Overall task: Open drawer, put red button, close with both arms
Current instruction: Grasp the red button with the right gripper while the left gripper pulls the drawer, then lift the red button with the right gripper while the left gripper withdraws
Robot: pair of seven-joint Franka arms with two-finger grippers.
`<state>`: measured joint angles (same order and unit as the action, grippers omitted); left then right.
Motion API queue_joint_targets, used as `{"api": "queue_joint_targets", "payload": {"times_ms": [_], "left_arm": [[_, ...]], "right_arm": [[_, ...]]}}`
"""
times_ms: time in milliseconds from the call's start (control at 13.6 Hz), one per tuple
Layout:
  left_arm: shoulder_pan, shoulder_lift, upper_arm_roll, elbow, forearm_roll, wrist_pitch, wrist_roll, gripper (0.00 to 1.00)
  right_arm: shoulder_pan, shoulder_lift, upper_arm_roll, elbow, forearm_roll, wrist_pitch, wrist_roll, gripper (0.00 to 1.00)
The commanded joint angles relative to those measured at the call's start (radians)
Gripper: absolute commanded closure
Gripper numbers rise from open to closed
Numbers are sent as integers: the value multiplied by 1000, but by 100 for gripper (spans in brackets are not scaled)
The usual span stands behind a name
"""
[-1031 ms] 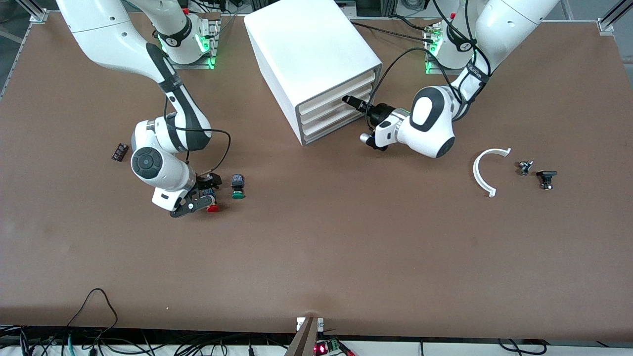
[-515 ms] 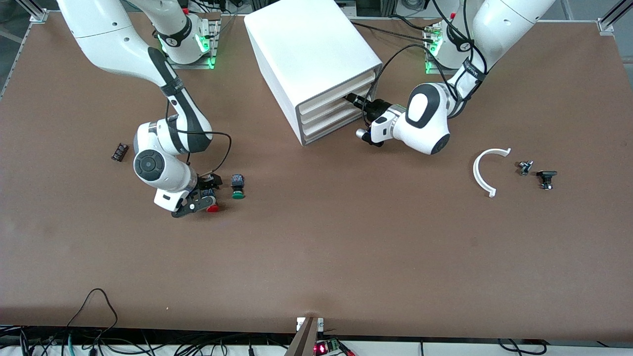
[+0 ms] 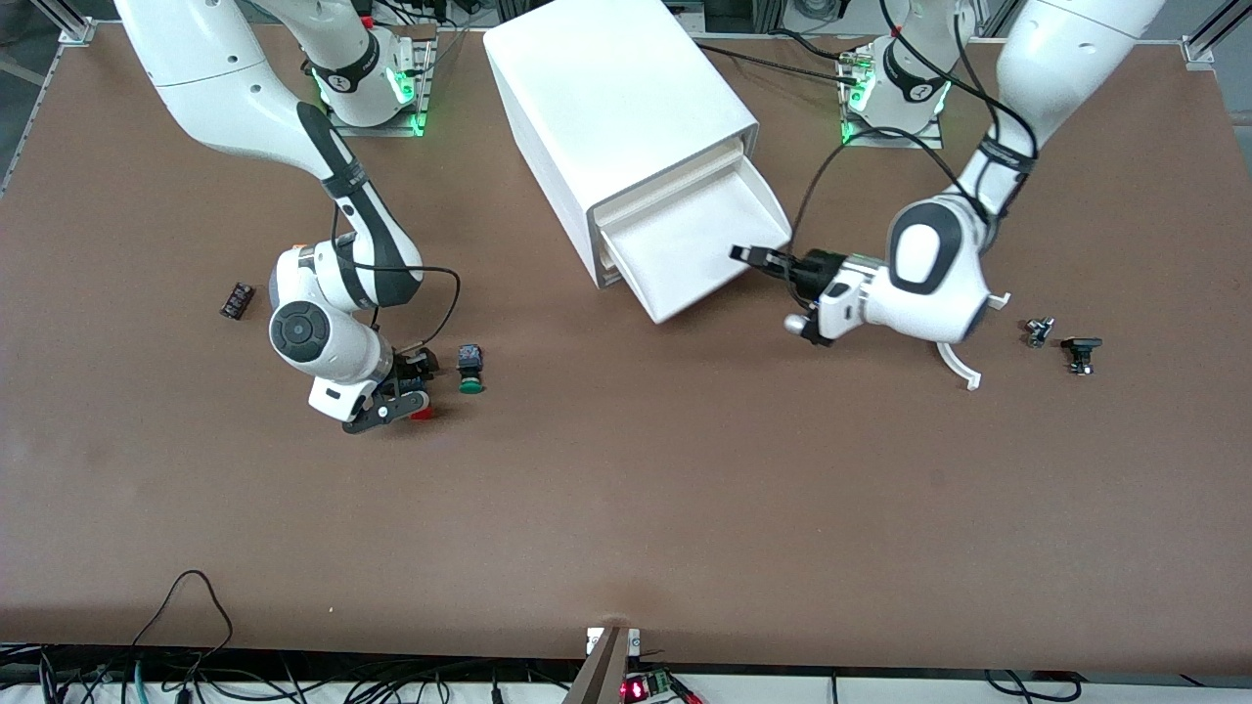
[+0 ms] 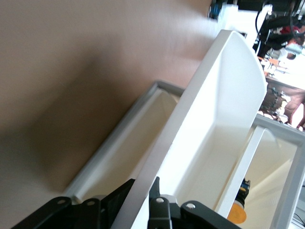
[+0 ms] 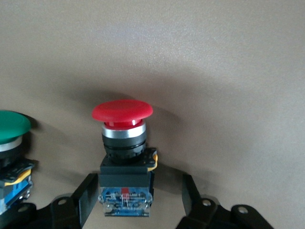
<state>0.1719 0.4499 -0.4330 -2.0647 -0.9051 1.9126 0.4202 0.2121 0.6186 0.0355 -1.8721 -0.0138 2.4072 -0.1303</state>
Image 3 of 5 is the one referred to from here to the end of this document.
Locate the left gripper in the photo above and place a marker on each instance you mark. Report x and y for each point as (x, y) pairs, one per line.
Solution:
(814, 270)

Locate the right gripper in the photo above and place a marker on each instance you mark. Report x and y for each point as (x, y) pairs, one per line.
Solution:
(409, 369)

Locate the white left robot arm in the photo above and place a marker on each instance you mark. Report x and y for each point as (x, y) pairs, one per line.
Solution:
(1056, 59)

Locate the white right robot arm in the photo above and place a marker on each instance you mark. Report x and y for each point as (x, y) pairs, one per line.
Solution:
(215, 78)

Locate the green push button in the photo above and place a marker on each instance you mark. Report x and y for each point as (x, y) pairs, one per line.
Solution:
(470, 376)

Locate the small black terminal block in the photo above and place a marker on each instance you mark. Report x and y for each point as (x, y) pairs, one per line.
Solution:
(237, 301)

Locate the white curved plastic arc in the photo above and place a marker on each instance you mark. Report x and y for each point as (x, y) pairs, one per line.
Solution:
(963, 372)

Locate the small grey metal component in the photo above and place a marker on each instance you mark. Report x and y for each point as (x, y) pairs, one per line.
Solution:
(1039, 332)

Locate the circuit board with red LED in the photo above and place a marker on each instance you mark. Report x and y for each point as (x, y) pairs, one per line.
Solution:
(641, 689)

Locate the aluminium corner profile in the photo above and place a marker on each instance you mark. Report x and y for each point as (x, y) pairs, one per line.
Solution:
(68, 22)
(1201, 39)

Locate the small black bracket component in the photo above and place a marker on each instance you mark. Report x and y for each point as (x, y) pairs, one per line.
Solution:
(1080, 352)

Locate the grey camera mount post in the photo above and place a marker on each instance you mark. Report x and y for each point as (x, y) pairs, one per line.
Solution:
(602, 675)

